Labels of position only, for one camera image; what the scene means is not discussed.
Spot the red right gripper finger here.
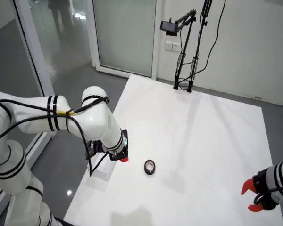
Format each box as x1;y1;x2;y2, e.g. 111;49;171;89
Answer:
241;178;256;195

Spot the black tape roll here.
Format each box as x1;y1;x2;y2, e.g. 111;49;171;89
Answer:
144;159;157;176

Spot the black clamp stand with cables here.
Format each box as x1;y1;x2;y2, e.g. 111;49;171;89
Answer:
178;0;227;85

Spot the black boom stand with camera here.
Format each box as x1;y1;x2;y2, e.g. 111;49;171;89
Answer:
173;8;197;90

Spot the white cardboard bin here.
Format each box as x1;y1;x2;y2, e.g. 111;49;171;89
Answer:
87;153;116;182

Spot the person in dark clothes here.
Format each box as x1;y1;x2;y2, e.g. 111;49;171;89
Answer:
48;0;75;38

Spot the glass partition grey frame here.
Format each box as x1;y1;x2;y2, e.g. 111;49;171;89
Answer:
0;0;55;163

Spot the black camera on boom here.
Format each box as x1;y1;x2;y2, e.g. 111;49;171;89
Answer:
160;20;179;36

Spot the glass door white frame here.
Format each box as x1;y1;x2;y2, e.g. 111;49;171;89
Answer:
92;0;163;80

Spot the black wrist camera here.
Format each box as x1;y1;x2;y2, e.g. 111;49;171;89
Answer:
84;140;102;161

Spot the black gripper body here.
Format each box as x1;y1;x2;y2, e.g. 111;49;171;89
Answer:
252;169;280;211
109;129;130;162

